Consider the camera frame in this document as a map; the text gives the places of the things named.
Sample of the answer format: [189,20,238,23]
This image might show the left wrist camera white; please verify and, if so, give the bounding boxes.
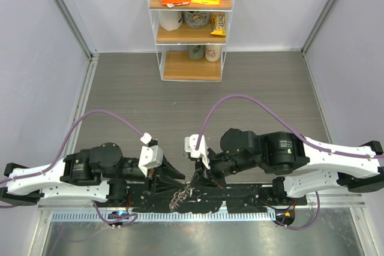
[138,132,164,177]

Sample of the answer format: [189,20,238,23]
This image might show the white cup red scribble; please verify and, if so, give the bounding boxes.
[205,44,221,62]

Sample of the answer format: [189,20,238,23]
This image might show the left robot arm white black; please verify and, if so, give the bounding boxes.
[1,143,185,207]

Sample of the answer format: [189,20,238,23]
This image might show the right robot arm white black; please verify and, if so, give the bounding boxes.
[184,128,383,204]

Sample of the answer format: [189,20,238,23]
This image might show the large keyring with many rings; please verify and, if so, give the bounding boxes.
[169,182,193,212]

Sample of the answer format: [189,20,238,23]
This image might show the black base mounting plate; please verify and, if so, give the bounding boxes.
[93,182,308,214]

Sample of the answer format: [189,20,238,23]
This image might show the grey cartoon mug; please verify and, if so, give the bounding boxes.
[184,11,210,28]

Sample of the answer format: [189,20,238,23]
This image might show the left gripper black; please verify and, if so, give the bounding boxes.
[105,155,187,195]

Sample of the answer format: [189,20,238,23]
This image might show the yellow candy bag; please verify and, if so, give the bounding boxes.
[211,14,226,37]

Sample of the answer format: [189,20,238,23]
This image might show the white slotted cable duct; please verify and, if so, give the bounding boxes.
[51,210,277,222]

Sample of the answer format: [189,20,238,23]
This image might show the white wire shelf rack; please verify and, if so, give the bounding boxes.
[147,0,235,82]

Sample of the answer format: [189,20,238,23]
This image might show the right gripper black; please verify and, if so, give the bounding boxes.
[191,146,262,189]

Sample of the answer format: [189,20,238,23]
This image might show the green grey cup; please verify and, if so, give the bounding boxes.
[188,45,205,60]

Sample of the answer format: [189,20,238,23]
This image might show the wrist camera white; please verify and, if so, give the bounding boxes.
[184,134,210,170]
[138,132,164,177]

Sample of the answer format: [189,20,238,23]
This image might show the purple cable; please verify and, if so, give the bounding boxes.
[0,109,148,209]
[194,94,384,161]

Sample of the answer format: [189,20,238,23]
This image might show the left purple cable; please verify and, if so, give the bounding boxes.
[0,109,148,209]

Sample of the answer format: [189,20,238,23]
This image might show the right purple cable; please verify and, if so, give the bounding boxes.
[194,94,384,161]

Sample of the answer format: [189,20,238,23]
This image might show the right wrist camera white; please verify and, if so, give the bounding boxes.
[184,134,210,170]

